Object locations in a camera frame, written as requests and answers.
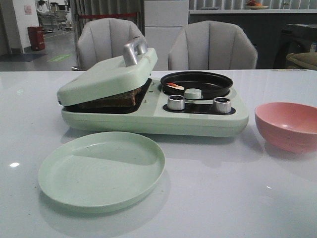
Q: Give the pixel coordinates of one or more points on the right grey upholstered chair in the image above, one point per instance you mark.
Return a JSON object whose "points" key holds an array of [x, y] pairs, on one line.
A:
{"points": [[209, 45]]}

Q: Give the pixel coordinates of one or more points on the red trash bin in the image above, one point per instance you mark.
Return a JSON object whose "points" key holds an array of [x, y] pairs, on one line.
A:
{"points": [[36, 38]]}

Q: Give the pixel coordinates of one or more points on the pink bowl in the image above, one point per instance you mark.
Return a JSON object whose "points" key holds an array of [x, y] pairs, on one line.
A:
{"points": [[289, 126]]}

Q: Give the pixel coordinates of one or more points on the grey upholstered chair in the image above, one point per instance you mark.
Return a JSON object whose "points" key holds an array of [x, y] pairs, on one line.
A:
{"points": [[104, 39], [209, 45]]}

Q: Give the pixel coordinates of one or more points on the mint green round plate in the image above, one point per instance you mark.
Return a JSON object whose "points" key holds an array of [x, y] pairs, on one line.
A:
{"points": [[102, 172]]}

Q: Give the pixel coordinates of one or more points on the fruit plate on counter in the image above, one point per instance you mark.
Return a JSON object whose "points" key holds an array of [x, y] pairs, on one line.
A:
{"points": [[254, 5]]}

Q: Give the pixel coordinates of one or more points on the dark kitchen counter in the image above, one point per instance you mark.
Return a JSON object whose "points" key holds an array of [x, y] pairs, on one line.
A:
{"points": [[274, 32]]}

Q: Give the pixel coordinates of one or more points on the silver control knob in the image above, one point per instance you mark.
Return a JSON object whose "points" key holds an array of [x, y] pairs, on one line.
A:
{"points": [[176, 102], [221, 105]]}

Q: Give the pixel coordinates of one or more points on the mint green sandwich maker lid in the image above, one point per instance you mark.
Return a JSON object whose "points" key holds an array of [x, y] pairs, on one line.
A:
{"points": [[111, 76]]}

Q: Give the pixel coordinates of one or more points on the left grey upholstered chair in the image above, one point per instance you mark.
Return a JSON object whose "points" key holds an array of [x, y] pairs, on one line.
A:
{"points": [[104, 39]]}

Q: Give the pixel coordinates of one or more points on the shrimp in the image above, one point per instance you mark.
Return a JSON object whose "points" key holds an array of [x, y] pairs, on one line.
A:
{"points": [[175, 86]]}

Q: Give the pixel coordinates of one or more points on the white refrigerator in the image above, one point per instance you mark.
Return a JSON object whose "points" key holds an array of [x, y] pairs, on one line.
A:
{"points": [[163, 19]]}

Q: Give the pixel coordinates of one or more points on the beige sofa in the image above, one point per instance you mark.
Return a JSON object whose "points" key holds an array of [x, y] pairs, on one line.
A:
{"points": [[303, 60]]}

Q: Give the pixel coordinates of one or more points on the mint green sandwich maker base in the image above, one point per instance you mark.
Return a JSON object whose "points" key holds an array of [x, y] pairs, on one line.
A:
{"points": [[151, 118]]}

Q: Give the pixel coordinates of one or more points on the bread slice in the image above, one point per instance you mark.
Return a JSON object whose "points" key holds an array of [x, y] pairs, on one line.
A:
{"points": [[126, 99]]}

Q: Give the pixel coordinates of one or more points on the left silver control knob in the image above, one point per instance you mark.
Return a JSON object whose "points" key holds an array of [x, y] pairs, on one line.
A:
{"points": [[176, 102]]}

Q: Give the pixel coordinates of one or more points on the grey curtain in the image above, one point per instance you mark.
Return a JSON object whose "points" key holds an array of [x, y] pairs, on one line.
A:
{"points": [[106, 7]]}

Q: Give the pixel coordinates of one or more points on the right silver control knob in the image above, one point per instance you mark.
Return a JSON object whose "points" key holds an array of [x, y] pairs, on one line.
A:
{"points": [[221, 105]]}

